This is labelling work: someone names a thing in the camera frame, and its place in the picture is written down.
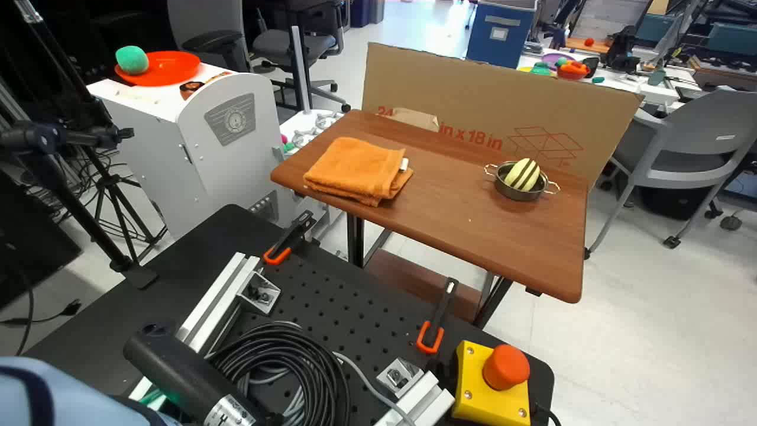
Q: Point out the folded orange cloth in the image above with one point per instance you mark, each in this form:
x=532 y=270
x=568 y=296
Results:
x=357 y=165

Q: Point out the wooden table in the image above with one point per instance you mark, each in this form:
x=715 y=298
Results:
x=465 y=213

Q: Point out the orange black clamp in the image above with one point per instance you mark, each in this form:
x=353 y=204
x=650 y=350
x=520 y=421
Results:
x=287 y=239
x=437 y=319

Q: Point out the black perforated base board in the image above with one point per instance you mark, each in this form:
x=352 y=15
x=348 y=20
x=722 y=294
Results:
x=332 y=303

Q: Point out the small dark metal pot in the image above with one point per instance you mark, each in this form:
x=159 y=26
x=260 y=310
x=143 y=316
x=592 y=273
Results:
x=518 y=187

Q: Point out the yellow striped ball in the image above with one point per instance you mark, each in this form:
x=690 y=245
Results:
x=523 y=172

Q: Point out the brown cardboard panel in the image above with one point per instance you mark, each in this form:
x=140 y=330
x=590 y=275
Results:
x=506 y=106

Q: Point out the black office chair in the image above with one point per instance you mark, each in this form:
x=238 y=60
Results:
x=296 y=42

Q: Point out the white machine cabinet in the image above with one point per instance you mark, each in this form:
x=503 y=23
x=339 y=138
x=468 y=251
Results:
x=197 y=142

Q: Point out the yellow emergency stop box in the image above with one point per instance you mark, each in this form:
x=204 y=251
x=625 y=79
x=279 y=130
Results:
x=484 y=394

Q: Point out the blue bin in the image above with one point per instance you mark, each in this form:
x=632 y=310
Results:
x=500 y=30

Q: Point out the orange object on desk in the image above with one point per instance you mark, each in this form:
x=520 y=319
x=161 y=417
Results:
x=573 y=68

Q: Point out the black cylindrical robot part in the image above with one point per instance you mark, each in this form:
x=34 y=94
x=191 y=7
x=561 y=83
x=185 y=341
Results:
x=185 y=376

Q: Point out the orange plate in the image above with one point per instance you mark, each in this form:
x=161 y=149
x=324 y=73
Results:
x=164 y=66

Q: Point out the cluttered white desk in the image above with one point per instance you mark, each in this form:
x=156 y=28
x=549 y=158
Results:
x=623 y=73

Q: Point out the green ball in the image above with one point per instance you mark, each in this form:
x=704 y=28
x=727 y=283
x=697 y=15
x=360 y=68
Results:
x=131 y=60

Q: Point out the grey office chair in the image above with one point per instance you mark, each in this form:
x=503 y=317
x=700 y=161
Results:
x=695 y=144

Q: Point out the light blue robot cover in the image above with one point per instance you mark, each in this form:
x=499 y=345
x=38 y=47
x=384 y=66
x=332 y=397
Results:
x=56 y=397

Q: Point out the aluminium extrusion rail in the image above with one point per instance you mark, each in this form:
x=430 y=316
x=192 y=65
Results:
x=415 y=395
x=219 y=298

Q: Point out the black camera tripod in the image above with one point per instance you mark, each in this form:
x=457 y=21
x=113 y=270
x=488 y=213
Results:
x=72 y=165

